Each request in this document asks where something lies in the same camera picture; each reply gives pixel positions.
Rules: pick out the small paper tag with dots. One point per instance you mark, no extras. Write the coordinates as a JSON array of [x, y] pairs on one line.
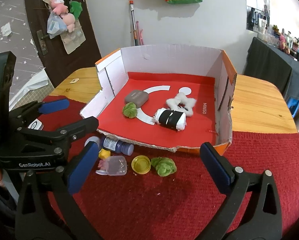
[[74, 80]]

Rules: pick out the door handle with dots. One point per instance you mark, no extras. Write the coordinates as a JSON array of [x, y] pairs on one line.
[[41, 38]]

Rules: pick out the large green plush ball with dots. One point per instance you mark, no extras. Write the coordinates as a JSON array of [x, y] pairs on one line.
[[164, 166]]

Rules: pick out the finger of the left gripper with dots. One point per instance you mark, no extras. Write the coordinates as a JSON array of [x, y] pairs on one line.
[[60, 138], [24, 115]]

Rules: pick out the black and white cloth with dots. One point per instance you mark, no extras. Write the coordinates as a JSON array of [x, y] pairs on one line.
[[168, 118]]

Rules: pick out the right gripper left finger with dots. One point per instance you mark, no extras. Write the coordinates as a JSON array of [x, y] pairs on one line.
[[65, 218]]

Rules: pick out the plastic bag on door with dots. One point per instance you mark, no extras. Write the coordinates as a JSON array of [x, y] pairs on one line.
[[55, 25]]

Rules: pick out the grey rounded case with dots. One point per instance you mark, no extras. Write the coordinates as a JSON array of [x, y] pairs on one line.
[[137, 97]]

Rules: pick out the dark brown door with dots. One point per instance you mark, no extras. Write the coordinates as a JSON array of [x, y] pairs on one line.
[[57, 62]]

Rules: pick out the white fluffy star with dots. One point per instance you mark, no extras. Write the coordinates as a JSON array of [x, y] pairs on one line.
[[182, 104]]

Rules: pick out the dark blue bottle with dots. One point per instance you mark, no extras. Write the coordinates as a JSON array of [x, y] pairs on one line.
[[117, 146]]

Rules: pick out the blonde pink doll figure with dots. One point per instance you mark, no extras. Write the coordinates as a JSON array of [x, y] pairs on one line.
[[103, 155]]

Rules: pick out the white square charger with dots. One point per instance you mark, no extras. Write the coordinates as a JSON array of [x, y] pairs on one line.
[[36, 124]]

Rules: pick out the small green plush ball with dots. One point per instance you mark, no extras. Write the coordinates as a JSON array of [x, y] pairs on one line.
[[130, 110]]

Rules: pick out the orange cardboard box tray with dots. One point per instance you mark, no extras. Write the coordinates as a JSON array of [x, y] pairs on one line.
[[163, 71]]

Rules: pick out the yellow plastic lid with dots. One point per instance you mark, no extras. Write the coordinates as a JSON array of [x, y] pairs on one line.
[[141, 164]]

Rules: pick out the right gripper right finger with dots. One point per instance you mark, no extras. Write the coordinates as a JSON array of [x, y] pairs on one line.
[[231, 183]]

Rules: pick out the silver pole with orange cap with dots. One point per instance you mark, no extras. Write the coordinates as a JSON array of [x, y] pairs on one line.
[[131, 5]]

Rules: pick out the pink plush pig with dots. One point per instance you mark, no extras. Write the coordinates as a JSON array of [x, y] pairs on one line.
[[60, 9]]

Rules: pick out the red table cloth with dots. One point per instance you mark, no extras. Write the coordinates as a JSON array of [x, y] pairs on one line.
[[179, 206]]

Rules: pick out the dark covered side table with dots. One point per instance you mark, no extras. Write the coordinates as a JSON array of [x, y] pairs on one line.
[[268, 63]]

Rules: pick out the green plush on door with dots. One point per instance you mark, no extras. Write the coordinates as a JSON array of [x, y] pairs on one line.
[[76, 9]]

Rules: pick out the white round jar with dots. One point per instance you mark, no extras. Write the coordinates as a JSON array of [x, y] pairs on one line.
[[94, 139]]

